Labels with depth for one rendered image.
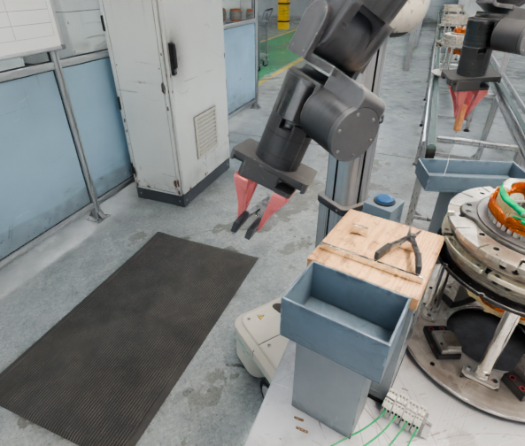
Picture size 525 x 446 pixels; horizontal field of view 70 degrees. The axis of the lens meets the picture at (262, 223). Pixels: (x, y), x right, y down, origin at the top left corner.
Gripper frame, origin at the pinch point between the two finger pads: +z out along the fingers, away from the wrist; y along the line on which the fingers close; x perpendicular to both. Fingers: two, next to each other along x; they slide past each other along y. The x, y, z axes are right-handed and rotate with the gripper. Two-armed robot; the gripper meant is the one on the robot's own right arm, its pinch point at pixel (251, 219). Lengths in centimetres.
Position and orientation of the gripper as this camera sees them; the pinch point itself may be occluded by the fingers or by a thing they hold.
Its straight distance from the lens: 51.5
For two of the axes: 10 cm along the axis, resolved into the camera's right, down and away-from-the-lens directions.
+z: -3.6, 8.0, 4.8
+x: 3.1, -3.8, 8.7
